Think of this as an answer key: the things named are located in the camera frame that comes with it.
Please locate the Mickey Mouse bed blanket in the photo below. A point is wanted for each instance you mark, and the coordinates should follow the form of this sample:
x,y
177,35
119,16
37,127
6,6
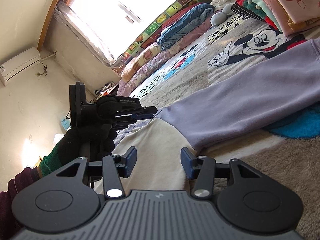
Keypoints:
x,y
286,150

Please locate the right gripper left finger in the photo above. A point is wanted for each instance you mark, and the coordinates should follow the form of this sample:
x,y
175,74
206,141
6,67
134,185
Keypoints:
x,y
111,169

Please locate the dark wooden desk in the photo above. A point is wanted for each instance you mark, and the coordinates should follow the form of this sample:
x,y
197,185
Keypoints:
x,y
108,88

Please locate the pink floral folded quilt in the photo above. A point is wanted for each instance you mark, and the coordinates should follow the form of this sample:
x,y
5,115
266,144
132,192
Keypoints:
x,y
145,71

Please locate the grey plush toy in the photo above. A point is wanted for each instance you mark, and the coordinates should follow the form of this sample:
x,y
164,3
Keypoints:
x,y
221,16

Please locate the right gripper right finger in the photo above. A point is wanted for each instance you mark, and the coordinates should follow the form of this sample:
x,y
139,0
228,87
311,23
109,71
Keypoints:
x,y
203,170

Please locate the colourful alphabet foam mat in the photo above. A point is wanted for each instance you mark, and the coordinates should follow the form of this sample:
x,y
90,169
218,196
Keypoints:
x,y
153,31

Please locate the dark blue folded quilt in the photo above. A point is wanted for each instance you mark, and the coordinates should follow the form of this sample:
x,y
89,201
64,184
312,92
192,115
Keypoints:
x,y
184,25

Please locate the purple and cream sweatshirt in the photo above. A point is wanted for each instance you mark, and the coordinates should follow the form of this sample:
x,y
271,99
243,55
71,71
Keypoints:
x,y
249,100

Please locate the stack of folded clothes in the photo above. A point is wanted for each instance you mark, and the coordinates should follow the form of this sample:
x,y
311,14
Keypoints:
x,y
291,16

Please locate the white wall air conditioner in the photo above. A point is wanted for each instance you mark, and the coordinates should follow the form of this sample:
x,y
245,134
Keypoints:
x,y
20,62

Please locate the orange patterned pillow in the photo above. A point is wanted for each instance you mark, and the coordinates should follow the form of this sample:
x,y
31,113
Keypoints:
x,y
138,61

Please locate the black gloved left hand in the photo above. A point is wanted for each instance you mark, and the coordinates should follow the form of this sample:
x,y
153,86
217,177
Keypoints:
x,y
100,142

